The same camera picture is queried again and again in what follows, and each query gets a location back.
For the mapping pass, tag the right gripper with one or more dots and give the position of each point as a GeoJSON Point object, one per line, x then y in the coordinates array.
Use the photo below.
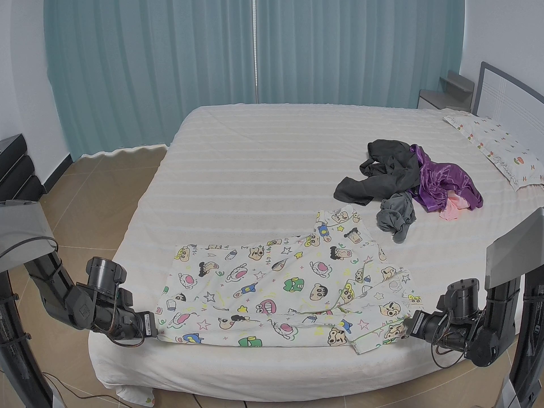
{"type": "Point", "coordinates": [429, 325]}

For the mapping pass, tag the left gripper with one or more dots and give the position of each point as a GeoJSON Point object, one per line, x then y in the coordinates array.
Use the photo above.
{"type": "Point", "coordinates": [134, 323]}

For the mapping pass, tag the white printed pyjama top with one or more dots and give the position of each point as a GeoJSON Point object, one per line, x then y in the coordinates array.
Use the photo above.
{"type": "Point", "coordinates": [272, 295]}

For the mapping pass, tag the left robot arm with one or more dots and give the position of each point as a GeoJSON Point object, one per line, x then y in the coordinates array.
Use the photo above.
{"type": "Point", "coordinates": [63, 295]}

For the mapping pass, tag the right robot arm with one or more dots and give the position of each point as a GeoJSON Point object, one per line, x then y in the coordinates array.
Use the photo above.
{"type": "Point", "coordinates": [488, 338]}

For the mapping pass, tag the grey garment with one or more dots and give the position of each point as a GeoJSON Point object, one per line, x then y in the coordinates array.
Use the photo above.
{"type": "Point", "coordinates": [397, 217]}

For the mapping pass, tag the pink garment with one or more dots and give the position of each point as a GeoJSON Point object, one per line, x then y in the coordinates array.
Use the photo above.
{"type": "Point", "coordinates": [452, 210]}

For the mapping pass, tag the purple satin garment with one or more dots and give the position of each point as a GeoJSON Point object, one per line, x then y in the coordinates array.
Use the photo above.
{"type": "Point", "coordinates": [442, 181]}

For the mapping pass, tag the black garment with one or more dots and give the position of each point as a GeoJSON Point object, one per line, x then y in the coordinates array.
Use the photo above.
{"type": "Point", "coordinates": [391, 168]}

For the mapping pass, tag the white printed pillow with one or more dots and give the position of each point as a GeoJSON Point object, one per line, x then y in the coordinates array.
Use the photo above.
{"type": "Point", "coordinates": [497, 147]}

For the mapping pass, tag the bed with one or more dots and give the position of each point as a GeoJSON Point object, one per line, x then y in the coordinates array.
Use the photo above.
{"type": "Point", "coordinates": [263, 164]}

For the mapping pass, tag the grey bedside table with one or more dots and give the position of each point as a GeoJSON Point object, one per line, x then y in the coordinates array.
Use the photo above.
{"type": "Point", "coordinates": [446, 96]}

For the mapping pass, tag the blue-green curtain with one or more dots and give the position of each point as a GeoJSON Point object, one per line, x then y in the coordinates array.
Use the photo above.
{"type": "Point", "coordinates": [148, 57]}
{"type": "Point", "coordinates": [348, 36]}

